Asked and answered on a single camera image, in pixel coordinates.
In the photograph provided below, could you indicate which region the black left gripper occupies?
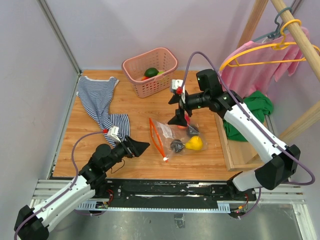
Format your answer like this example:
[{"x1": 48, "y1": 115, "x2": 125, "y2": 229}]
[{"x1": 103, "y1": 135, "x2": 150, "y2": 171}]

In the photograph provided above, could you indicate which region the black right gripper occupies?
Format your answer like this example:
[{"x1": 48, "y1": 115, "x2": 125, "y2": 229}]
[{"x1": 167, "y1": 90, "x2": 210, "y2": 127}]

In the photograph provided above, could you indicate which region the clear zip top bag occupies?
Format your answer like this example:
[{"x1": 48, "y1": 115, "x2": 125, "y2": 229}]
[{"x1": 149, "y1": 118, "x2": 208, "y2": 162}]

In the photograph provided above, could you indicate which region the fake red-yellow mango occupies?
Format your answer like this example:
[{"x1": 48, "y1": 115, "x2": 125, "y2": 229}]
[{"x1": 141, "y1": 76, "x2": 150, "y2": 81}]

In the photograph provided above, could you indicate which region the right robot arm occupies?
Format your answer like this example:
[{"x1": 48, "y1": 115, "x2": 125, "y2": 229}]
[{"x1": 168, "y1": 69, "x2": 301, "y2": 200}]

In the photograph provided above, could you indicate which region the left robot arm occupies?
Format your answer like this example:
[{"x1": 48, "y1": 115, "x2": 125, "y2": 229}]
[{"x1": 13, "y1": 136, "x2": 150, "y2": 240}]

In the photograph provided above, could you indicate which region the fake dark purple fruit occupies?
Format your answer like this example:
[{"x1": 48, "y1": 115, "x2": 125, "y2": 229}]
[{"x1": 170, "y1": 139, "x2": 185, "y2": 153}]

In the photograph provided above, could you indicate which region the fake yellow lemon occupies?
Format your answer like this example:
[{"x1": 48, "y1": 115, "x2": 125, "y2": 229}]
[{"x1": 184, "y1": 136, "x2": 204, "y2": 151}]

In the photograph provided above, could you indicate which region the green tank top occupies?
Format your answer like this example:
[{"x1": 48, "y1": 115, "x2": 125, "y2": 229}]
[{"x1": 223, "y1": 90, "x2": 274, "y2": 142}]

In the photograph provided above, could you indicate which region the pink plastic basket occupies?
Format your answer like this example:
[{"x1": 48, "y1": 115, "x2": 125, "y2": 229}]
[{"x1": 121, "y1": 47, "x2": 178, "y2": 98}]

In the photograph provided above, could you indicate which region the blue white striped shirt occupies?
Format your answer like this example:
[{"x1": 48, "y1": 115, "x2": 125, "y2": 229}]
[{"x1": 77, "y1": 76, "x2": 130, "y2": 140}]

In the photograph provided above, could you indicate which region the pink shirt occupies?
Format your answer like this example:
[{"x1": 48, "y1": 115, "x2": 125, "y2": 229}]
[{"x1": 217, "y1": 26, "x2": 311, "y2": 101}]

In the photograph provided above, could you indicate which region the grey-blue clothes hanger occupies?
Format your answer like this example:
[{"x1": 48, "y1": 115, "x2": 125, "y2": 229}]
[{"x1": 250, "y1": 6, "x2": 294, "y2": 42}]

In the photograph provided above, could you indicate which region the yellow clothes hanger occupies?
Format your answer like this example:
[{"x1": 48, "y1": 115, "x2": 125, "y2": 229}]
[{"x1": 219, "y1": 19, "x2": 307, "y2": 72}]

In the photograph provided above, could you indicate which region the wooden clothes rack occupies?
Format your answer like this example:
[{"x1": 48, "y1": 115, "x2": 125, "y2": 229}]
[{"x1": 237, "y1": 0, "x2": 320, "y2": 151}]

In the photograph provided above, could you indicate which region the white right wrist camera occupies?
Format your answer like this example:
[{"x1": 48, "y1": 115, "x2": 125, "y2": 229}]
[{"x1": 170, "y1": 79, "x2": 186, "y2": 103}]

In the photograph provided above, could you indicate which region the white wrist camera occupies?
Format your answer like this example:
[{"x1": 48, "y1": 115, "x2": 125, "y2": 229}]
[
  {"x1": 102, "y1": 125, "x2": 121, "y2": 143},
  {"x1": 170, "y1": 79, "x2": 186, "y2": 103}
]

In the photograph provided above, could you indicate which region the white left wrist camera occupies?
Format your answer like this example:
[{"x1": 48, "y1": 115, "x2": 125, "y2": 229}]
[{"x1": 102, "y1": 125, "x2": 121, "y2": 143}]

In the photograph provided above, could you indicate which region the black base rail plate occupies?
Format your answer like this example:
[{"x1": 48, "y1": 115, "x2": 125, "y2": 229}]
[{"x1": 91, "y1": 178, "x2": 257, "y2": 210}]

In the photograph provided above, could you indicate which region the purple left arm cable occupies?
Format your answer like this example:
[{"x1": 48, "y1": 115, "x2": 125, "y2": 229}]
[{"x1": 13, "y1": 131, "x2": 108, "y2": 240}]

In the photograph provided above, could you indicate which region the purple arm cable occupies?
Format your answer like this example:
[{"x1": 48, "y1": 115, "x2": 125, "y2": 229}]
[
  {"x1": 183, "y1": 51, "x2": 316, "y2": 186},
  {"x1": 13, "y1": 131, "x2": 108, "y2": 240}
]

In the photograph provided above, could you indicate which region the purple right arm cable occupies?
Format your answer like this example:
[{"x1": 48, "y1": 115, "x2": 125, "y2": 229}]
[{"x1": 183, "y1": 51, "x2": 316, "y2": 186}]

